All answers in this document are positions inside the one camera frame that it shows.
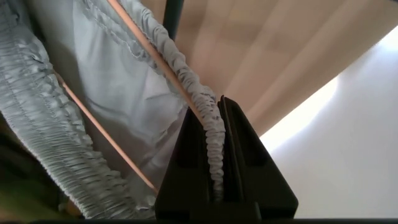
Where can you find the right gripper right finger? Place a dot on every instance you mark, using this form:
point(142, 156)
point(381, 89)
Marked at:
point(255, 180)

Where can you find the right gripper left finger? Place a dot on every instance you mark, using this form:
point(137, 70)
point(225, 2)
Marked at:
point(186, 180)

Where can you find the pink clothes hanger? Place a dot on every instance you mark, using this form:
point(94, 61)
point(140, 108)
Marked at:
point(102, 133)

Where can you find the pale grey shorts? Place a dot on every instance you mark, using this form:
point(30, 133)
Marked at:
point(118, 84)

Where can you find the black clothes rack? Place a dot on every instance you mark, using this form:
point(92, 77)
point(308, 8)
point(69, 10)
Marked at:
point(172, 15)

